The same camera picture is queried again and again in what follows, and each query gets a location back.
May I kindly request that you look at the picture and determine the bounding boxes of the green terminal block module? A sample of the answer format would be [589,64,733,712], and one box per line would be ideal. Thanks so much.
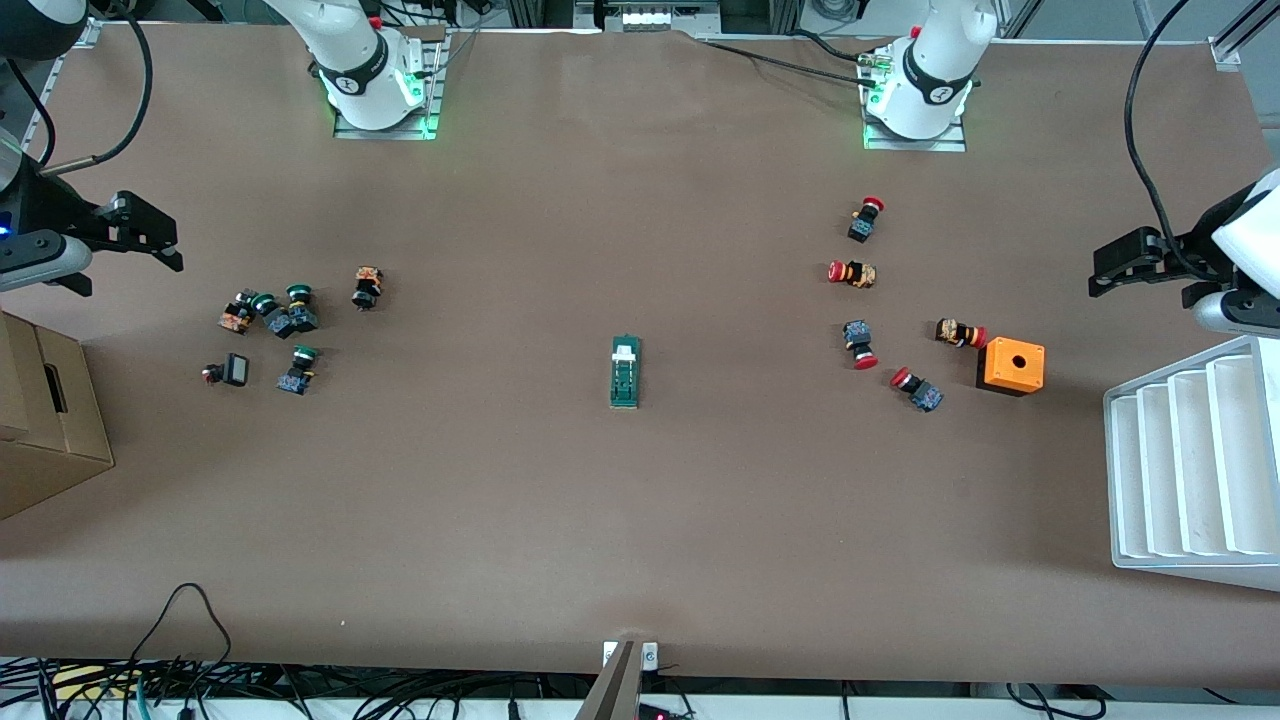
[609,334,643,410]

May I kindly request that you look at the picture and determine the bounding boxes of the green button blue block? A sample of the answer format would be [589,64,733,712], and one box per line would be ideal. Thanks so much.
[284,284,321,334]
[276,344,321,396]
[250,292,296,339]

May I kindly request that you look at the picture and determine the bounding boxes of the white stepped tray rack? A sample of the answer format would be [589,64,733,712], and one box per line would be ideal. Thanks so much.
[1103,333,1280,593]

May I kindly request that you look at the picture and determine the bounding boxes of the brown cardboard box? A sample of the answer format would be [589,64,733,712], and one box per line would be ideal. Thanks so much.
[0,310,115,521]

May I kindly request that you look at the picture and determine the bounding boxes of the red mushroom button blue block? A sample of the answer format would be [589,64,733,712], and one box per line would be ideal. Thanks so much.
[842,319,880,371]
[847,196,886,244]
[889,366,945,414]

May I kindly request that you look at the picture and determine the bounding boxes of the yellow flat object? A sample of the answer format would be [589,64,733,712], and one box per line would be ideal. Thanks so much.
[50,665,133,701]

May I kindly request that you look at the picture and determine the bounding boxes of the device with white lights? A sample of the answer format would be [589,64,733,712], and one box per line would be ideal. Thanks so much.
[573,0,723,33]

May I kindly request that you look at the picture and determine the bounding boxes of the aluminium frame profile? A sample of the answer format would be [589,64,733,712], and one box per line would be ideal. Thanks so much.
[1208,0,1280,69]
[20,20,101,153]

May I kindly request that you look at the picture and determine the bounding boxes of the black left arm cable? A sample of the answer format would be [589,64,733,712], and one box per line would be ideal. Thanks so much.
[1123,0,1201,276]

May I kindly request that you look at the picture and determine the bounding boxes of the orange button enclosure box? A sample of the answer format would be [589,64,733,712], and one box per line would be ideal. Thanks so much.
[976,337,1046,398]

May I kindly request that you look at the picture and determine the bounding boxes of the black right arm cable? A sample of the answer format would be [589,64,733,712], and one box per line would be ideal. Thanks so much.
[38,0,154,179]

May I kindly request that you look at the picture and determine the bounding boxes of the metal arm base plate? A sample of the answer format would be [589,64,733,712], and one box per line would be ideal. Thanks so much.
[333,28,448,141]
[862,95,969,153]

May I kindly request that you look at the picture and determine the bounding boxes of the black looped cable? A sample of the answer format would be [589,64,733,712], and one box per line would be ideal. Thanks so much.
[128,583,233,691]

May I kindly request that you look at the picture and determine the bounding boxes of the black cable to arm base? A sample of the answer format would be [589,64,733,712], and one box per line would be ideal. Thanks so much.
[698,28,876,89]

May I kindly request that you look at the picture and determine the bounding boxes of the aluminium profile post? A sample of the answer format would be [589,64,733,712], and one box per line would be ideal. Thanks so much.
[573,640,661,720]

